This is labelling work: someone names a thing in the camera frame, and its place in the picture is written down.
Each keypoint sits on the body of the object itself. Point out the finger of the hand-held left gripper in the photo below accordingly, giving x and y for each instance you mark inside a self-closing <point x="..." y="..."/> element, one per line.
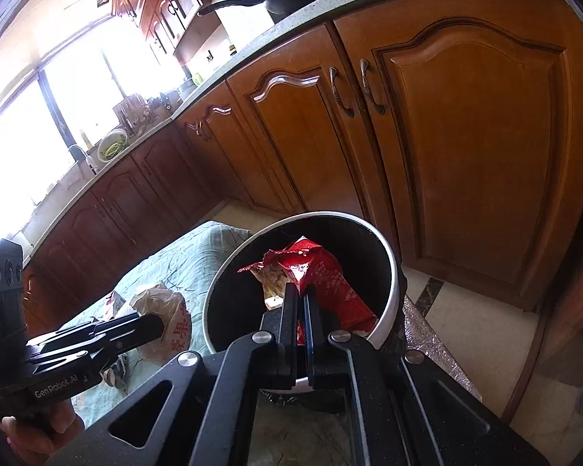
<point x="111" y="321"/>
<point x="136" y="332"/>

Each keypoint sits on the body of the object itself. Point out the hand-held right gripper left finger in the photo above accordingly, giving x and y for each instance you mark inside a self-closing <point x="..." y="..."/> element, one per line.
<point x="290" y="323"/>

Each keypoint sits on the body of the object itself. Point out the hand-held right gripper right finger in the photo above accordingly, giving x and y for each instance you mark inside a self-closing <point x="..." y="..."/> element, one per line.
<point x="311" y="340"/>

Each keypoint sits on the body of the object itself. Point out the translucent bag with red print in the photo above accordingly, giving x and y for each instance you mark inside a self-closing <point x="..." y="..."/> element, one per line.
<point x="160" y="301"/>

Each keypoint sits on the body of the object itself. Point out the red snack packet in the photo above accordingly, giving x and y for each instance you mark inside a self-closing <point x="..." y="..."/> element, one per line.
<point x="330" y="281"/>

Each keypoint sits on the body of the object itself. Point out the white-rimmed bin with black liner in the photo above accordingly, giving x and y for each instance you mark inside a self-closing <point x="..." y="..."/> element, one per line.
<point x="391" y="296"/>

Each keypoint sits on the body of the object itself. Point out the person's left hand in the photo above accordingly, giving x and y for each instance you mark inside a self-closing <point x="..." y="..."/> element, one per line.
<point x="43" y="434"/>

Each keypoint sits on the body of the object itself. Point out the small printed packet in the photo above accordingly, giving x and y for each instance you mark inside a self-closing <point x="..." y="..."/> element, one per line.
<point x="115" y="302"/>

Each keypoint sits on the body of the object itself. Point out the green printed cloth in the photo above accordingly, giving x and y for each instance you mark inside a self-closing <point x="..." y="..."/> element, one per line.
<point x="194" y="252"/>

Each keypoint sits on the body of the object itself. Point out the dark wooden base cabinets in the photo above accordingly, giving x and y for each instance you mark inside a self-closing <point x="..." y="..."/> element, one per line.
<point x="126" y="204"/>

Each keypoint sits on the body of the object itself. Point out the shiny plastic sheet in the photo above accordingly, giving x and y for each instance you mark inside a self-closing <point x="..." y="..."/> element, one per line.
<point x="437" y="344"/>

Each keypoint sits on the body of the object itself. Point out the metal sink faucet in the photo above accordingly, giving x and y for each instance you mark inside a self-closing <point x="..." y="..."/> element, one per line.
<point x="80" y="153"/>

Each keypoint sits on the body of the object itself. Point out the white colander with greens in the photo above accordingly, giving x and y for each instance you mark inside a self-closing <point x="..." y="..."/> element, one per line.
<point x="111" y="145"/>

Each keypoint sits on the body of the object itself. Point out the medium arched wooden cabinet door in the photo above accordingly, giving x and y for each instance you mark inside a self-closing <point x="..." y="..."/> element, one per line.
<point x="296" y="145"/>

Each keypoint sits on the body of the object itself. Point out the bright kitchen window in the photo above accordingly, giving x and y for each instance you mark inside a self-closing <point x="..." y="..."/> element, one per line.
<point x="19" y="131"/>

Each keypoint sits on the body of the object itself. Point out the narrow wooden cabinet door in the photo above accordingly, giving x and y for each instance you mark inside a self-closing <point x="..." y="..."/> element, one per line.
<point x="223" y="155"/>

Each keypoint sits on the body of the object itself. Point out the knife block with utensils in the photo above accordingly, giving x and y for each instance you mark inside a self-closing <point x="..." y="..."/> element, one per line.
<point x="128" y="111"/>

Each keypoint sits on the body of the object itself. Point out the large arched wooden cabinet door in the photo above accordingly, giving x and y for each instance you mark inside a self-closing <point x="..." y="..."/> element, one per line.
<point x="466" y="155"/>

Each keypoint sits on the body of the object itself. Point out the wooden wall cabinet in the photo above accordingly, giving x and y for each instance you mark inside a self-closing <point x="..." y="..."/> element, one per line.
<point x="175" y="0"/>

